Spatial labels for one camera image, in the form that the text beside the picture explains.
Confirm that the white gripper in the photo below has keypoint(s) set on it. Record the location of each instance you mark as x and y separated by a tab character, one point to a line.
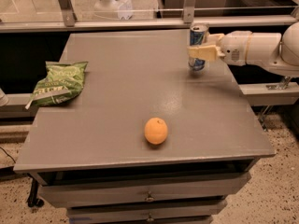
233	48

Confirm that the blue silver redbull can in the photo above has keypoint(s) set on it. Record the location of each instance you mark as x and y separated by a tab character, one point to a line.
197	37

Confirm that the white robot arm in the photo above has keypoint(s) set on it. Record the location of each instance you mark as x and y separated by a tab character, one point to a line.
273	52

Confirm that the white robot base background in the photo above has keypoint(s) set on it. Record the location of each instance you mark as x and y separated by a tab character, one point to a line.
113	10

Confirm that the orange fruit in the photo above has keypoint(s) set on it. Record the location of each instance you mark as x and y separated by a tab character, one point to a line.
156	131

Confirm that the grey drawer cabinet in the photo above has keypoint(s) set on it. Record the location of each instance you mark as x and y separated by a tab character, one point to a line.
146	142

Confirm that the top grey drawer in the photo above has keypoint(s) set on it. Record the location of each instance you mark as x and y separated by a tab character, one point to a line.
145	191

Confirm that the grey drawer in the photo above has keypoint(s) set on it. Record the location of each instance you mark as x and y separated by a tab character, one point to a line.
145	191
112	214

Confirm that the green chip bag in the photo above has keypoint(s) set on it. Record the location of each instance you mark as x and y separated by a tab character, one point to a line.
63	82

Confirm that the lower grey drawer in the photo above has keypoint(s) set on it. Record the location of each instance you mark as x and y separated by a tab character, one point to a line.
112	214

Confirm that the black caster wheel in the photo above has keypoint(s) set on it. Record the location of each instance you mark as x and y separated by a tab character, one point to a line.
33	200

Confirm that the metal railing frame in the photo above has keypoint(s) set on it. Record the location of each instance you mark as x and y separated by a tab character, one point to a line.
28	16

